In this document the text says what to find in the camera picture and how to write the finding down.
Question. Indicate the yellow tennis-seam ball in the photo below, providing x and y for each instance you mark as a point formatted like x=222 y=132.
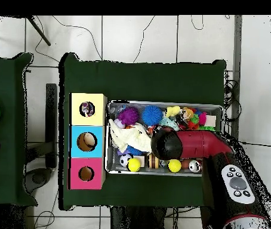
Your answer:
x=174 y=165

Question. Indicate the dark green side-table cloth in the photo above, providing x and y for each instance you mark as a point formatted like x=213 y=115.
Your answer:
x=6 y=78

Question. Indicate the brown striped wooden burger toy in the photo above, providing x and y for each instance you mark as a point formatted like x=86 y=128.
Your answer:
x=154 y=162

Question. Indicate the small soccer ball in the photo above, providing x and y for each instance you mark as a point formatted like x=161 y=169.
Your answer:
x=124 y=159

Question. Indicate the blue spiky ball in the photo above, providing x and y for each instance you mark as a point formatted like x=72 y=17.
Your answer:
x=152 y=115

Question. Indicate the dark green tablecloth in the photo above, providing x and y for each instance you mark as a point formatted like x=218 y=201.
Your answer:
x=149 y=81

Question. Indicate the clear mesh bin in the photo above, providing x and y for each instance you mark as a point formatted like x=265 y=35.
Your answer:
x=112 y=164

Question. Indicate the smooth yellow ball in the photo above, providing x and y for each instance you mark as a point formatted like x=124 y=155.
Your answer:
x=133 y=164

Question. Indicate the long black tripod leg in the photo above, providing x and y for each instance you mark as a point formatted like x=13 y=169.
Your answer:
x=38 y=31

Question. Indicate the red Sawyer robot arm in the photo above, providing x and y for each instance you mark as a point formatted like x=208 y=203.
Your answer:
x=197 y=144

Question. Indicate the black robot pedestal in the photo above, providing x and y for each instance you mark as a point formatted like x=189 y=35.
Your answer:
x=138 y=219

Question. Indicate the cream waffle cloth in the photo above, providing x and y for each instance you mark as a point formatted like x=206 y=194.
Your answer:
x=130 y=138

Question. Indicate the dark grey rounded floor object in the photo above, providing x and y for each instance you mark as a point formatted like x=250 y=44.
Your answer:
x=38 y=177

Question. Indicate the red drink can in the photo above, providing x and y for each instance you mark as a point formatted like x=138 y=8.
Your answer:
x=195 y=166

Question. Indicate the multicoloured patterned cloth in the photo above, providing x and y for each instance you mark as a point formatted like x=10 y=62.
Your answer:
x=87 y=109

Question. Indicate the wooden box with three holes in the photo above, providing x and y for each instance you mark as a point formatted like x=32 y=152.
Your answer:
x=95 y=119

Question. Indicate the green spiky ball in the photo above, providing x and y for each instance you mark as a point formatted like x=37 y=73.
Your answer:
x=207 y=128

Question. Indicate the purple spiky toy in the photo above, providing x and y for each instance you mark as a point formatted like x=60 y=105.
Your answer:
x=128 y=116

